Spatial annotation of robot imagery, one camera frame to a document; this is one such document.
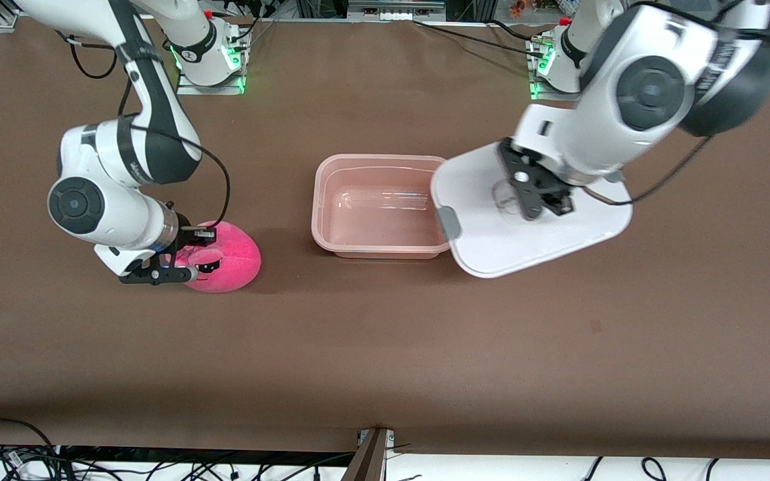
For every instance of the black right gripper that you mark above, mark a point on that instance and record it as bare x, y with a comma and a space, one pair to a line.
182, 241

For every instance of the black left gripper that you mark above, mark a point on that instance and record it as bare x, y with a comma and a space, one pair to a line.
557, 194

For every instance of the pink plush toy with sunglasses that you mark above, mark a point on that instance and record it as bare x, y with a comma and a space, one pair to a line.
234, 257

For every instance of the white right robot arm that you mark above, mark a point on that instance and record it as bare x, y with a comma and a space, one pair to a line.
111, 200

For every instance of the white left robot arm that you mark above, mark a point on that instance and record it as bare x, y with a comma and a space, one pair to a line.
646, 93

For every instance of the clear pink plastic box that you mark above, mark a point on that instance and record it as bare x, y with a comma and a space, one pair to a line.
371, 214

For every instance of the colourful background object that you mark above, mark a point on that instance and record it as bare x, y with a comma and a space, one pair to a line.
519, 8

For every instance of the brown table cover sheet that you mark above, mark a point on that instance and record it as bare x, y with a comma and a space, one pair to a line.
385, 347

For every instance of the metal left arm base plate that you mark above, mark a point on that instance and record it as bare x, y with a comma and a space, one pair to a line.
537, 93

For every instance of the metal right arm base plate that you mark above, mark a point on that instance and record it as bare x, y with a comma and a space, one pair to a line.
188, 89

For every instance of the aluminium frame rail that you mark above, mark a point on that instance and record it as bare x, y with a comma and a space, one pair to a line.
395, 10

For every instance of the metal table edge bracket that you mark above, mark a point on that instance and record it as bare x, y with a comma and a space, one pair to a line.
368, 461

